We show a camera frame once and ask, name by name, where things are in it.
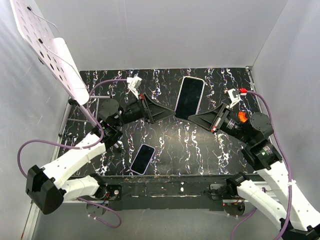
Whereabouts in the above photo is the orange plastic clip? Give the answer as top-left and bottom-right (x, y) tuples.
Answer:
(238, 111), (248, 123)

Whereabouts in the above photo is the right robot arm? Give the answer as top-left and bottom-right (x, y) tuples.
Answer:
(188, 103), (320, 240)

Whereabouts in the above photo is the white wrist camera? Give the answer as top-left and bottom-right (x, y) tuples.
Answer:
(126, 76), (142, 99)
(224, 88), (248, 109)

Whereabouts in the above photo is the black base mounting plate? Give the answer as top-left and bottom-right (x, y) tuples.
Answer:
(102, 175), (249, 216)

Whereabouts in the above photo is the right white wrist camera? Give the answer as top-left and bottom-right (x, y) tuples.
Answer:
(224, 88), (248, 109)

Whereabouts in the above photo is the white perforated music stand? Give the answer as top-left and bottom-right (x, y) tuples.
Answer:
(10, 0), (102, 134)

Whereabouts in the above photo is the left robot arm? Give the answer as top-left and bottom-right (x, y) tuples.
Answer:
(25, 93), (175, 215)

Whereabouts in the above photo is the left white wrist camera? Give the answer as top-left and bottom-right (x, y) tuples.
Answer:
(126, 76), (142, 99)

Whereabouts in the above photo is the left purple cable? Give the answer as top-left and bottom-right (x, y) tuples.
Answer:
(16, 78), (131, 180)

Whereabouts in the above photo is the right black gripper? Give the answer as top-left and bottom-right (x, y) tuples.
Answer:
(188, 101), (254, 145)

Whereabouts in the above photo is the phone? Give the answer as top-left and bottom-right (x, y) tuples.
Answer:
(175, 76), (205, 121)
(130, 144), (156, 175)

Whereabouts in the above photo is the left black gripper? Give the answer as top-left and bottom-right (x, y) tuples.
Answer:
(113, 92), (176, 128)

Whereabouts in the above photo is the aluminium frame rail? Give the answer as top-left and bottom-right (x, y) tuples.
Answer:
(21, 202), (90, 240)

